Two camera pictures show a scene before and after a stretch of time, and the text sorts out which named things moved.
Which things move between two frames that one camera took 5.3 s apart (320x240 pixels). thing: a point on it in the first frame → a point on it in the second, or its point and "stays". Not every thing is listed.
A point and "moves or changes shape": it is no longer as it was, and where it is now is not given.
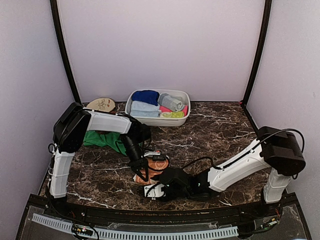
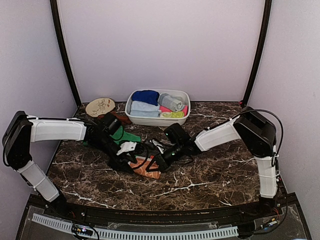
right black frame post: (250, 121) stays
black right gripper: (156, 177) → (163, 164)
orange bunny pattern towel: (155, 167) moves or changes shape
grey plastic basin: (158, 107) stays
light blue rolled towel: (144, 109) stays
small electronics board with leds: (84, 230) stays
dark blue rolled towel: (148, 96) stays
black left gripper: (137, 165) → (116, 164)
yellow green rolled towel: (172, 114) stays
